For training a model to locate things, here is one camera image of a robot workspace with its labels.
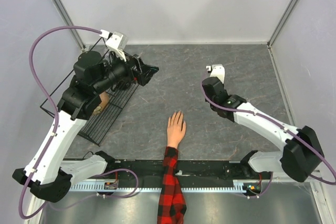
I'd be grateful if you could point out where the brown round container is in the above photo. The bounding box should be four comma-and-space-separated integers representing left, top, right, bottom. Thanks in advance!
92, 92, 109, 115

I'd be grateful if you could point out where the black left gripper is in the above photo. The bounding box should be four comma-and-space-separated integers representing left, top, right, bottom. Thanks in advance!
93, 48, 159, 94

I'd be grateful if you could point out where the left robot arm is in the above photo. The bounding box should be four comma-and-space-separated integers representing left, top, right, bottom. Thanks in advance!
12, 51, 159, 203

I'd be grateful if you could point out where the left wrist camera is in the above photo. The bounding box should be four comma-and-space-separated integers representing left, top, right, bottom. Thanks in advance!
100, 29, 128, 62

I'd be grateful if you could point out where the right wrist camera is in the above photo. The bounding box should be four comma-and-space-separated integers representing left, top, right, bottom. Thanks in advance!
206, 64, 225, 84

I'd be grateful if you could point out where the black wire basket rack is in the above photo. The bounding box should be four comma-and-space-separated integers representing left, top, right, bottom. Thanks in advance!
39, 37, 140, 147

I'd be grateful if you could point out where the red plaid sleeve forearm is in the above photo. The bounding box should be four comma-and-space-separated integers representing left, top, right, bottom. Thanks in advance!
157, 147, 187, 224

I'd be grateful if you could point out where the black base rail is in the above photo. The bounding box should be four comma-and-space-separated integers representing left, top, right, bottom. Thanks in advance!
70, 159, 271, 193

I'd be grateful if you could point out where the mannequin hand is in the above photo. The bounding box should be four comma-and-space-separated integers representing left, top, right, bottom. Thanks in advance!
166, 111, 186, 149

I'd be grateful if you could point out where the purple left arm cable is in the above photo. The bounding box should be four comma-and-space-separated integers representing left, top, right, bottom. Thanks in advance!
20, 26, 139, 220

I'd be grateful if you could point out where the aluminium corner post right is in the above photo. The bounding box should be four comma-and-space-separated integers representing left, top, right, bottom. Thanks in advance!
267, 0, 300, 49

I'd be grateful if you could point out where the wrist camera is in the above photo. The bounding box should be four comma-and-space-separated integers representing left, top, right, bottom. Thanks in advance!
206, 64, 225, 84
100, 29, 128, 62

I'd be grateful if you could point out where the aluminium slotted rail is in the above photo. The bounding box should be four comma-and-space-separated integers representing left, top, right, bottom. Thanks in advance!
69, 179, 262, 196

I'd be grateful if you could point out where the aluminium corner post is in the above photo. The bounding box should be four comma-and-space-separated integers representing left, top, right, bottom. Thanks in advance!
52, 0, 86, 51
267, 0, 300, 49

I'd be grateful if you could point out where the aluminium corner post left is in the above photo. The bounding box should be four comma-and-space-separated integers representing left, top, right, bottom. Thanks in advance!
52, 0, 86, 51

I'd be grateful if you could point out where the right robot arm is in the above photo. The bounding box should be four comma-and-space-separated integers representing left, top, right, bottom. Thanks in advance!
202, 77, 324, 182

